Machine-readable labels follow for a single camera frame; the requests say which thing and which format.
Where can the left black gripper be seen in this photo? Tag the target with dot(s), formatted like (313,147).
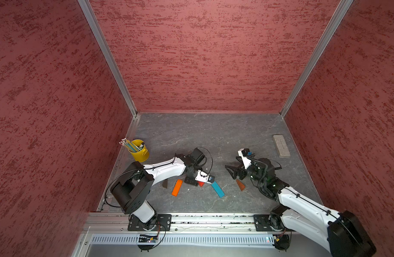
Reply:
(191,182)

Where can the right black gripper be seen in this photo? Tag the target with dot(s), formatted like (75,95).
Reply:
(235,172)

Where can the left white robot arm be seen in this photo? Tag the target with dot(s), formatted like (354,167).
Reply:
(129,190)

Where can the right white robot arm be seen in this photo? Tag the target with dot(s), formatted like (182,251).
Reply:
(340,233)

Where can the orange flat block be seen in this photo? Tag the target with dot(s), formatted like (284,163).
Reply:
(177,188)

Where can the reddish brown wedge block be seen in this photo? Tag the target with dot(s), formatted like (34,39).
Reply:
(241,185)

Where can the teal flat block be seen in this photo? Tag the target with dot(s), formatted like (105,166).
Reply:
(218,190)

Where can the yellow pencil cup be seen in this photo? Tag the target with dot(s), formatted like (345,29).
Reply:
(142,154)

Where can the grey rectangular eraser block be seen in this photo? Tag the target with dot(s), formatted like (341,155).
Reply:
(281,146)

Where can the bundle of pencils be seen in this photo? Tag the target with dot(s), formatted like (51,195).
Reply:
(129,145)

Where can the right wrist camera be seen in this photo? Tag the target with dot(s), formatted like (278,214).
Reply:
(246,155)

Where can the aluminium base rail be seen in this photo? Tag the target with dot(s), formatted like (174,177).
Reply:
(180,223)

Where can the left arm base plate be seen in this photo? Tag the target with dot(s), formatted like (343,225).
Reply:
(159,222)

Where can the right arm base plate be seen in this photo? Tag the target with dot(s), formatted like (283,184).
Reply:
(268,223)

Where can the white slotted cable duct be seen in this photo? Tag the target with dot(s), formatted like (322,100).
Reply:
(217,240)

